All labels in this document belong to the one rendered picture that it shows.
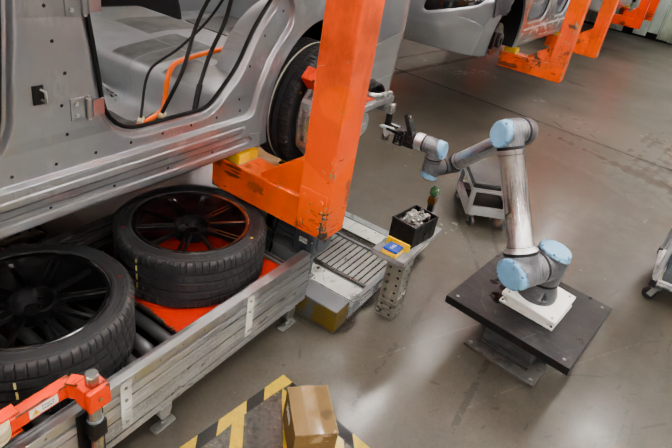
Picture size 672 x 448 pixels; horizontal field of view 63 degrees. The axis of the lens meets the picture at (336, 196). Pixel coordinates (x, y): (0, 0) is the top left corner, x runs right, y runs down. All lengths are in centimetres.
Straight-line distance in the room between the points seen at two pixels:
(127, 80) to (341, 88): 122
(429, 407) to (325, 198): 100
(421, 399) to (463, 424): 20
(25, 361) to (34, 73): 85
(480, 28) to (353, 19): 329
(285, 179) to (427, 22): 302
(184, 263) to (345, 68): 98
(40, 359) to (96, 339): 16
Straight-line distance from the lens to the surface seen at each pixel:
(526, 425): 267
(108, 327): 199
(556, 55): 614
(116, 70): 300
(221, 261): 227
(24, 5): 182
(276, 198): 249
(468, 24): 520
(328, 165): 224
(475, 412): 262
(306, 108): 265
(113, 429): 210
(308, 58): 274
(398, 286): 276
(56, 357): 193
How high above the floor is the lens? 184
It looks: 28 degrees down
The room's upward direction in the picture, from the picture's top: 10 degrees clockwise
